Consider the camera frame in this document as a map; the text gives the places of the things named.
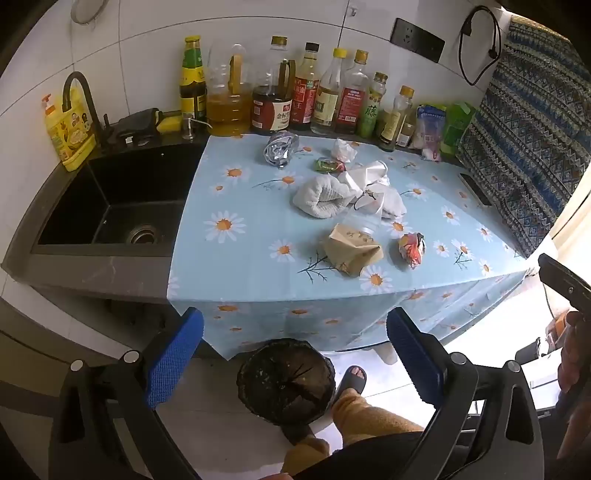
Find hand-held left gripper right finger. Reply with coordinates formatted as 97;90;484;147
387;307;546;480

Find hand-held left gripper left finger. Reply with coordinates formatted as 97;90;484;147
48;307;205;480

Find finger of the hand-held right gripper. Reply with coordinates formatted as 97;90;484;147
538;253;591;319

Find orange wrapper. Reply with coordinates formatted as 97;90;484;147
397;232;426;269

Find black trash bin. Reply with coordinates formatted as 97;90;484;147
236;338;337;428

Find brown paper bag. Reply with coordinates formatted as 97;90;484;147
322;224;384;278

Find clear plastic cup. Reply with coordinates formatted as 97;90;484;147
339;205;384;236

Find white plastic bag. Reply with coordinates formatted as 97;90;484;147
355;184;408;220

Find white paper cup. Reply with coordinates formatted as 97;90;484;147
337;161;389;191

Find person's right hand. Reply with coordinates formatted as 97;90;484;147
558;311;591;393

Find black slipper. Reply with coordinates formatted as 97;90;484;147
330;364;369;407

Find person's leg yellow pants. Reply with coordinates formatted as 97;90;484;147
281;388;426;480

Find blue daisy print tablecloth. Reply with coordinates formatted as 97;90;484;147
167;131;529;361

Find metal sink drain strainer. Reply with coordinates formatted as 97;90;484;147
124;224;162;245

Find black smartphone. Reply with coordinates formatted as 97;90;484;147
457;173;495;208

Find blue patterned cloth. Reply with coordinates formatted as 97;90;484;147
455;16;591;259

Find black kitchen sink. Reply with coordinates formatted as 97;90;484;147
31;143;206;257

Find white towel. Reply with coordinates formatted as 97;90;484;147
292;174;363;220

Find green bag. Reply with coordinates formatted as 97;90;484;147
438;102;476;160

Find white and blue bag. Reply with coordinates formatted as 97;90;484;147
413;104;448;160

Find red and green wrapper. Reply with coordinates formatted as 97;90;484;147
314;157;347;175

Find crumpled white tissue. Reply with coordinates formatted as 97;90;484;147
330;137;361;163

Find small seasoning jar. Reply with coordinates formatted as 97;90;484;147
397;117;419;149

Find metal soap dispenser pump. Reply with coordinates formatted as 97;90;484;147
180;113;213;140

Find small yellow cap bottle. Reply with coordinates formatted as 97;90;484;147
376;85;415;151

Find crumpled silver foil wrapper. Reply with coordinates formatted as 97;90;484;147
263;130;300;169

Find yellow sponge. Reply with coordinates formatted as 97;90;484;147
154;110;184;134

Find yellow dish soap bottle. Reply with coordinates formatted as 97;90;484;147
44;85;98;172

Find green label pepper oil bottle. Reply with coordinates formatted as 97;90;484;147
356;71;389;139

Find large clear oil jug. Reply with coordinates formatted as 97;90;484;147
205;41;254;138

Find red label yellow cap bottle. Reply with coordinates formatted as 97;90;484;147
333;49;370;136

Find dark soy sauce jug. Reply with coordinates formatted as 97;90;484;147
250;36;296;134

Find clear bottle yellow cap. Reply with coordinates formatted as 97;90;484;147
310;47;348;136

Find black curved faucet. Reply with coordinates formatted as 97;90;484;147
62;71;116;148

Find green label sauce bottle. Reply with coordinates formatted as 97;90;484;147
179;36;208;123

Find red label black cap bottle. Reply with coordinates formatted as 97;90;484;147
291;42;321;131

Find black cable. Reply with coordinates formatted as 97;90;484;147
458;6;502;87

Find black wall socket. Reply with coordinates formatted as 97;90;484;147
390;17;446;63

